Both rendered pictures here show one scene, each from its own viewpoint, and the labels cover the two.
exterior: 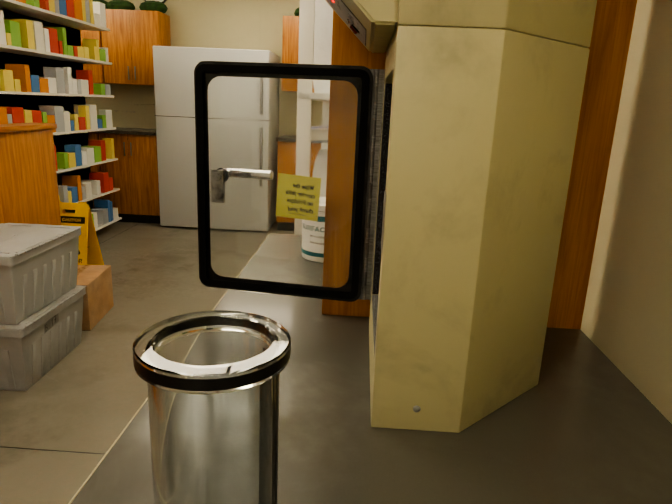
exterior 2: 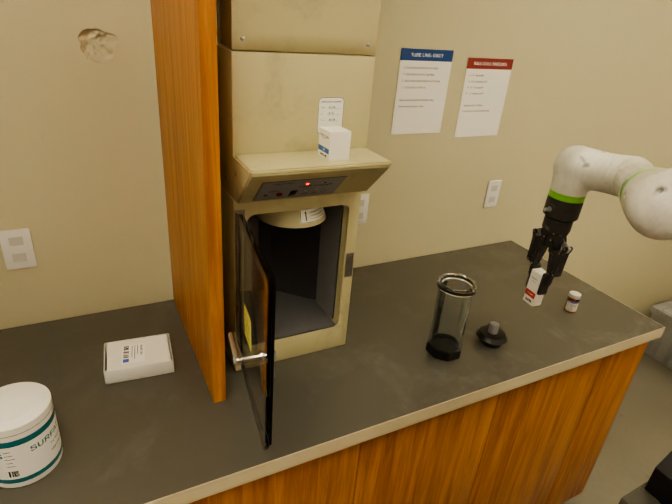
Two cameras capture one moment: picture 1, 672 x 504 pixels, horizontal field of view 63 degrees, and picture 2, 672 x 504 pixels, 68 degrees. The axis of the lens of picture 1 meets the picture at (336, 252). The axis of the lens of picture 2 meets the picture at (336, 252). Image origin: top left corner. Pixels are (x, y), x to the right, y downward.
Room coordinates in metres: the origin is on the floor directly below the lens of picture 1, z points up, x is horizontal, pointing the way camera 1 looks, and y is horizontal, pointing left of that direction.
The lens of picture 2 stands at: (1.25, 0.91, 1.80)
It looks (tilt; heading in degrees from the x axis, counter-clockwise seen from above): 26 degrees down; 239
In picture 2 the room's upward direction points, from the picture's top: 5 degrees clockwise
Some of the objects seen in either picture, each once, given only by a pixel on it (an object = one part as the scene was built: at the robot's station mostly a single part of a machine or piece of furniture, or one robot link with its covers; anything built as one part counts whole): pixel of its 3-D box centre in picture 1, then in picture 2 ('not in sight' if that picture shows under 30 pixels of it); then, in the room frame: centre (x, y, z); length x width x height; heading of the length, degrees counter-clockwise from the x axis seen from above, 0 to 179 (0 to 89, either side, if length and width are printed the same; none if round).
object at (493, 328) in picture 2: not in sight; (492, 332); (0.19, 0.11, 0.97); 0.09 x 0.09 x 0.07
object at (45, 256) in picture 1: (13, 270); not in sight; (2.48, 1.55, 0.49); 0.60 x 0.42 x 0.33; 178
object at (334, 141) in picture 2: not in sight; (334, 143); (0.72, 0.00, 1.54); 0.05 x 0.05 x 0.06; 0
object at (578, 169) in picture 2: not in sight; (577, 172); (0.05, 0.13, 1.46); 0.13 x 0.11 x 0.14; 127
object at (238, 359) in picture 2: not in sight; (244, 347); (0.98, 0.17, 1.20); 0.10 x 0.05 x 0.03; 80
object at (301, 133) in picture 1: (280, 184); (252, 328); (0.94, 0.10, 1.19); 0.30 x 0.01 x 0.40; 80
